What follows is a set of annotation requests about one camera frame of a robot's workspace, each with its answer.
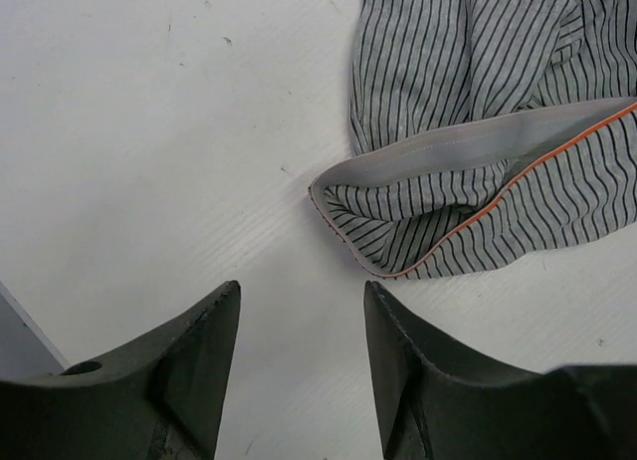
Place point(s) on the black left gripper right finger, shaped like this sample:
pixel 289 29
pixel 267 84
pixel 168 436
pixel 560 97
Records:
pixel 437 398

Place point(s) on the grey striped underwear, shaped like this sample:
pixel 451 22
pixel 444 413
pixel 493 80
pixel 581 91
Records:
pixel 484 130

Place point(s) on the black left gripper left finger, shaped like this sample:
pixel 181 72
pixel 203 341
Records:
pixel 159 396

